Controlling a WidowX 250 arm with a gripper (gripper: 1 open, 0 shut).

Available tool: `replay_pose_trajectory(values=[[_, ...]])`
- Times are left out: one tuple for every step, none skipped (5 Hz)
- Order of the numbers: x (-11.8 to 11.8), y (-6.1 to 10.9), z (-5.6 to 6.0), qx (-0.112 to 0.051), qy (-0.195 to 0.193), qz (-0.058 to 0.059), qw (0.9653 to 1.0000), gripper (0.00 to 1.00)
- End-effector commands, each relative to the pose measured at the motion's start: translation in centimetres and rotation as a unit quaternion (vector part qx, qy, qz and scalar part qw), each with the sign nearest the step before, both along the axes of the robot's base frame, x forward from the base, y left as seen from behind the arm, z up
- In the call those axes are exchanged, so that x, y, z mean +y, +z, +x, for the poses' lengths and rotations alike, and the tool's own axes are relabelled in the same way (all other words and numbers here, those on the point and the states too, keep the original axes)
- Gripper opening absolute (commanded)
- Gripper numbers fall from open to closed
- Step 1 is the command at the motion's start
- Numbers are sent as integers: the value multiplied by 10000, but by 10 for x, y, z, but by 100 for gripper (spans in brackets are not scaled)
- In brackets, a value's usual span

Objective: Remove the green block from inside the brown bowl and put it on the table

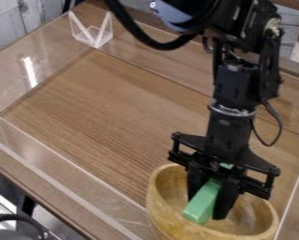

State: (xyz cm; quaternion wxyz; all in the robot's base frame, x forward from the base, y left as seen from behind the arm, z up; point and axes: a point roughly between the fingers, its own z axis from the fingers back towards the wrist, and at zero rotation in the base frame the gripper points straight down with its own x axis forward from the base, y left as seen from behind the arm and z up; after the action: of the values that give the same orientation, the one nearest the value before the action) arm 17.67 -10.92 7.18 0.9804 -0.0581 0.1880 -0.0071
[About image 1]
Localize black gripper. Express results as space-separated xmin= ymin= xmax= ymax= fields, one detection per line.
xmin=169 ymin=104 xmax=281 ymax=220

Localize brown wooden bowl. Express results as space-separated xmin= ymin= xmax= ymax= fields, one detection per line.
xmin=147 ymin=164 xmax=280 ymax=240

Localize green rectangular block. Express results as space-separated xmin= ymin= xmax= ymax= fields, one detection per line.
xmin=181 ymin=162 xmax=234 ymax=226

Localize clear acrylic tray walls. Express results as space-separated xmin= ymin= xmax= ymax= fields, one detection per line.
xmin=0 ymin=2 xmax=299 ymax=240

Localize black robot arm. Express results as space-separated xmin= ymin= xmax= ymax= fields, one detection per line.
xmin=150 ymin=0 xmax=284 ymax=220

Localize clear acrylic corner bracket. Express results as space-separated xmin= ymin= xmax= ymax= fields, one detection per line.
xmin=69 ymin=11 xmax=113 ymax=49

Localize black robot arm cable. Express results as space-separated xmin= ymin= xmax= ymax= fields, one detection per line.
xmin=105 ymin=0 xmax=200 ymax=52

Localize black cable bottom left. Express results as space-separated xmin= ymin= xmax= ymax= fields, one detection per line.
xmin=0 ymin=213 xmax=50 ymax=240

